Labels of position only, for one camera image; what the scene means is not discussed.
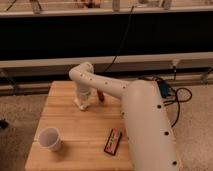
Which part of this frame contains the white sponge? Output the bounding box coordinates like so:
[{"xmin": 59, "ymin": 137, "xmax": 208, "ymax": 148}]
[{"xmin": 74, "ymin": 98, "xmax": 90, "ymax": 111}]

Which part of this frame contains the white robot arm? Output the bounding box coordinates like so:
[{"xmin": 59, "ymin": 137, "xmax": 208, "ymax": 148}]
[{"xmin": 69, "ymin": 62, "xmax": 180, "ymax": 171}]

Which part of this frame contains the small red brown object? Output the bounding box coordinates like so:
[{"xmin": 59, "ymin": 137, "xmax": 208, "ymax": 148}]
[{"xmin": 97, "ymin": 90, "xmax": 105, "ymax": 102}]

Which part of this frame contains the red black snack packet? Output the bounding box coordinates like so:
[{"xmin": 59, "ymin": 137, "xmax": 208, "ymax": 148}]
[{"xmin": 104, "ymin": 129, "xmax": 122, "ymax": 155}]

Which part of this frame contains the white paper cup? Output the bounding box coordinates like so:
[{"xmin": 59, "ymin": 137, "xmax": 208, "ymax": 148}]
[{"xmin": 38, "ymin": 127, "xmax": 62, "ymax": 152}]

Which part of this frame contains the blue floor box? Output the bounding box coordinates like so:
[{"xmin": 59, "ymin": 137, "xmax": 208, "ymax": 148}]
[{"xmin": 158, "ymin": 81, "xmax": 170, "ymax": 98}]

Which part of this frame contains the black floor cable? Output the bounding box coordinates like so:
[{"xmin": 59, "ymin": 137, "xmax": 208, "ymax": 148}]
[{"xmin": 163, "ymin": 87, "xmax": 193, "ymax": 129}]

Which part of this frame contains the black hanging cable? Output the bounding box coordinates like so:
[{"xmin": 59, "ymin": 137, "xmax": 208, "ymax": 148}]
[{"xmin": 101, "ymin": 5, "xmax": 135, "ymax": 74}]

